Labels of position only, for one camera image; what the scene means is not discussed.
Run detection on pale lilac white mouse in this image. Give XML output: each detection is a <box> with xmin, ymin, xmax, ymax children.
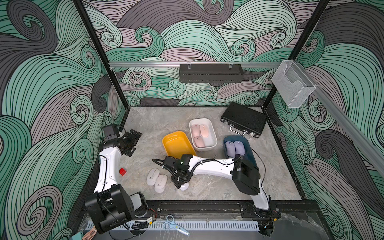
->
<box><xmin>180</xmin><ymin>183</ymin><xmax>189</xmax><ymax>191</ymax></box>

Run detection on yellow storage box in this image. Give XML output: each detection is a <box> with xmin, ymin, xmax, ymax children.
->
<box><xmin>162</xmin><ymin>131</ymin><xmax>196</xmax><ymax>159</ymax></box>

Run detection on white storage box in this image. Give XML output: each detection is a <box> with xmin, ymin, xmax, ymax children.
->
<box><xmin>189</xmin><ymin>118</ymin><xmax>218</xmax><ymax>152</ymax></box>

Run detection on pink rounded mouse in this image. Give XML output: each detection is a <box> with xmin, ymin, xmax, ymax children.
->
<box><xmin>191</xmin><ymin>124</ymin><xmax>201</xmax><ymax>138</ymax></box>

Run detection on peach mouse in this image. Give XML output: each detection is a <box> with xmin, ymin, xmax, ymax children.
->
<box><xmin>200</xmin><ymin>124</ymin><xmax>210</xmax><ymax>138</ymax></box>

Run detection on purple rounded mouse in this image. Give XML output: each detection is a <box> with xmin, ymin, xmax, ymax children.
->
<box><xmin>234</xmin><ymin>141</ymin><xmax>246</xmax><ymax>156</ymax></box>
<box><xmin>225</xmin><ymin>142</ymin><xmax>236</xmax><ymax>158</ymax></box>

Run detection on dark teal storage box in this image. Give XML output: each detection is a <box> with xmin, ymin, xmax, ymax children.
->
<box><xmin>223</xmin><ymin>135</ymin><xmax>257</xmax><ymax>167</ymax></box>

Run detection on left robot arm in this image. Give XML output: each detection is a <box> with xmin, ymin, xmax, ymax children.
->
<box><xmin>85</xmin><ymin>124</ymin><xmax>148</xmax><ymax>235</ymax></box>

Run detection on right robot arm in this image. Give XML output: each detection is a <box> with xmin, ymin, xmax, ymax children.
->
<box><xmin>152</xmin><ymin>155</ymin><xmax>270</xmax><ymax>211</ymax></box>

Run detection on white mouse left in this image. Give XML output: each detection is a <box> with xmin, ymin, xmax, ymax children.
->
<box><xmin>146</xmin><ymin>168</ymin><xmax>160</xmax><ymax>186</ymax></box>

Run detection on white mouse middle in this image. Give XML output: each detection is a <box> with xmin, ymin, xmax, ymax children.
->
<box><xmin>154</xmin><ymin>175</ymin><xmax>168</xmax><ymax>193</ymax></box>

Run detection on small red cube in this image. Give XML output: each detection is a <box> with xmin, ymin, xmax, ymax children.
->
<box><xmin>119</xmin><ymin>168</ymin><xmax>127</xmax><ymax>176</ymax></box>

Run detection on black briefcase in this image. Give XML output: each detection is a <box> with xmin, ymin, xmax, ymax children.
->
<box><xmin>221</xmin><ymin>102</ymin><xmax>267</xmax><ymax>138</ymax></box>

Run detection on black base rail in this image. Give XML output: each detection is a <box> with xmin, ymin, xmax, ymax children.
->
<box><xmin>134</xmin><ymin>200</ymin><xmax>320</xmax><ymax>219</ymax></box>

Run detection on blue handled scissors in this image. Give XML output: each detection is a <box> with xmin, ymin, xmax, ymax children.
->
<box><xmin>163</xmin><ymin>215</ymin><xmax>190</xmax><ymax>236</ymax></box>

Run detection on white slotted cable duct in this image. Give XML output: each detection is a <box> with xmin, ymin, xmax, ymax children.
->
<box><xmin>128</xmin><ymin>220</ymin><xmax>261</xmax><ymax>232</ymax></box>

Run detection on aluminium wall rail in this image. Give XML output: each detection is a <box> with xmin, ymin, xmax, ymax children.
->
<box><xmin>108</xmin><ymin>61</ymin><xmax>283</xmax><ymax>69</ymax></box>

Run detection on black wall shelf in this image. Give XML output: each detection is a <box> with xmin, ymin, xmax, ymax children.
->
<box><xmin>179</xmin><ymin>64</ymin><xmax>244</xmax><ymax>84</ymax></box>

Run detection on orange cable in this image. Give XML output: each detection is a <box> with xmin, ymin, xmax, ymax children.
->
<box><xmin>82</xmin><ymin>226</ymin><xmax>98</xmax><ymax>240</ymax></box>

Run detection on clear mesh wall bin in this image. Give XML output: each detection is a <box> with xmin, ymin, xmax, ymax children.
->
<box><xmin>272</xmin><ymin>60</ymin><xmax>316</xmax><ymax>109</ymax></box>

